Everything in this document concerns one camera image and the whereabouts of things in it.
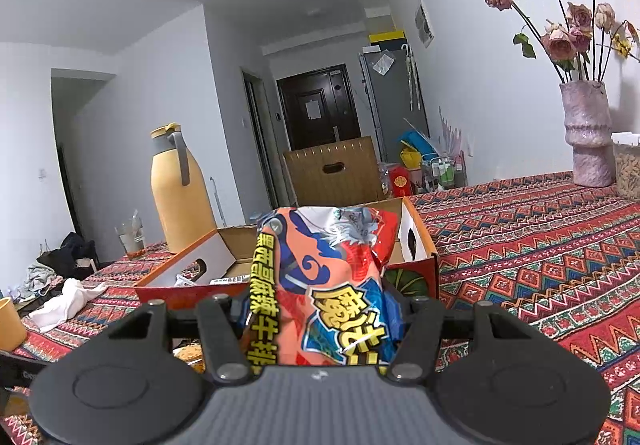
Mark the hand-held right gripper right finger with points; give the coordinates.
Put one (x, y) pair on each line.
(420, 335)

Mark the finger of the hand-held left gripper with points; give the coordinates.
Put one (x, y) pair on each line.
(20, 366)

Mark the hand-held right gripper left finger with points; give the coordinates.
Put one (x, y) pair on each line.
(225, 330)

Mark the gold snack packet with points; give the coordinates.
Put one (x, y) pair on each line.
(190, 357)

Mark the white brown-label snack packet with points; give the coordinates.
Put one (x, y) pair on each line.
(230, 280)

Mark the red cardboard box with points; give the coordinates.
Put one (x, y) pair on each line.
(210, 252)

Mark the blue and orange snack bag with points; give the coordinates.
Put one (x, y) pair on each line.
(330, 290)

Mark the yellow cup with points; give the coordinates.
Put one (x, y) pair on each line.
(11, 325)

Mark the white cloth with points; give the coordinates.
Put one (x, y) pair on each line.
(62, 302)

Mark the black folding chair with clothes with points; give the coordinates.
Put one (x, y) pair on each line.
(75, 255)

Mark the glass cup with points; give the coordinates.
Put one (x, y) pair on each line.
(131, 240)

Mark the yellow thermos jug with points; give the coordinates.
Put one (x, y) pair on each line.
(180, 205)

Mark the red gift box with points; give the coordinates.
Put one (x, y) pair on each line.
(401, 180)

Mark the yellow plastic item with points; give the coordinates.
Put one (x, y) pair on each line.
(410, 159)

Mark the blue plastic item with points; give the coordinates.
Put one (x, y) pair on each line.
(420, 142)

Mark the grey refrigerator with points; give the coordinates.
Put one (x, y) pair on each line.
(395, 110)

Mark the dark entrance door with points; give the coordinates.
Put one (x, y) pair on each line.
(320, 110)

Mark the white umbrella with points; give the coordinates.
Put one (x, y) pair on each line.
(412, 80)

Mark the pink textured vase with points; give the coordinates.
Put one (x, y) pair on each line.
(587, 135)

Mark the clear jar with white lid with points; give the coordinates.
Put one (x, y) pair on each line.
(627, 170)

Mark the clear plastic bag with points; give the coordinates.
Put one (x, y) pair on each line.
(383, 64)

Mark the yellow box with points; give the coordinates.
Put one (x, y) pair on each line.
(387, 37)

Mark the dried roses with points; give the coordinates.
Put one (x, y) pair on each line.
(565, 40)

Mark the wall poster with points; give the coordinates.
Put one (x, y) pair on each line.
(424, 22)

